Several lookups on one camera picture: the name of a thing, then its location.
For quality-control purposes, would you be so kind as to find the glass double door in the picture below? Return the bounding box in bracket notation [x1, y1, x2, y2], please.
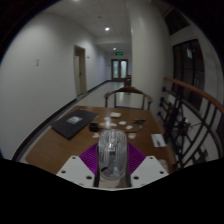
[110, 58, 130, 81]

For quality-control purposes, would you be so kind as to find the small black cable clip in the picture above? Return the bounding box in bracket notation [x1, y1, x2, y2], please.
[132, 118, 147, 127]

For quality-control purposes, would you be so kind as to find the pale side door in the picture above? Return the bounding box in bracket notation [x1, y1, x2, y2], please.
[73, 44, 88, 98]

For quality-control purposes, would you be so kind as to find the dark framed window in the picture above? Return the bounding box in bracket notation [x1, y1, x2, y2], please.
[171, 38, 206, 111]

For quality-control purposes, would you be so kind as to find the wooden handrail black metal railing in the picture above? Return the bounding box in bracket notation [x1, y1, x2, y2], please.
[156, 76, 224, 170]

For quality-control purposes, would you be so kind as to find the small black box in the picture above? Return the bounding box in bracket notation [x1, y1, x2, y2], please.
[88, 122, 100, 133]

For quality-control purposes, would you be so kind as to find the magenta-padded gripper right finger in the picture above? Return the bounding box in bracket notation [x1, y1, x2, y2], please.
[125, 142, 170, 189]

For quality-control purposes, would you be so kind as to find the white paper note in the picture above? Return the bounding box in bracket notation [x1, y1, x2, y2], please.
[150, 133, 167, 149]

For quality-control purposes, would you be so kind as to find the wooden armchair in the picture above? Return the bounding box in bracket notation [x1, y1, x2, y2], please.
[104, 85, 154, 112]

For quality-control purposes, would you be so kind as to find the distant wooden chair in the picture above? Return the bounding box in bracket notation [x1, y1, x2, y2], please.
[123, 75, 133, 88]

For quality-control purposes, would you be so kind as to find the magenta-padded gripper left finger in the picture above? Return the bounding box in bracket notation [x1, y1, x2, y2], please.
[55, 142, 101, 189]

